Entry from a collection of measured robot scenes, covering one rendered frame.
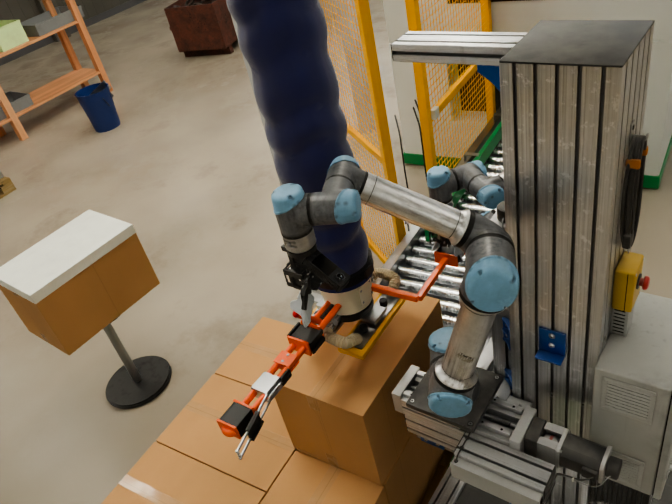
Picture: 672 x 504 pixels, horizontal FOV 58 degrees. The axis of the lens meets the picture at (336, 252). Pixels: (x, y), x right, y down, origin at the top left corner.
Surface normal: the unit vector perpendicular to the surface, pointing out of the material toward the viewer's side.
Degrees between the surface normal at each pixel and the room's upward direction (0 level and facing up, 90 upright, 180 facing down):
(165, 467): 0
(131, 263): 90
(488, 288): 83
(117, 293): 90
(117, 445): 0
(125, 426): 0
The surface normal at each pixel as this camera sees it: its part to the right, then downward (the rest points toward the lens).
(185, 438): -0.19, -0.79
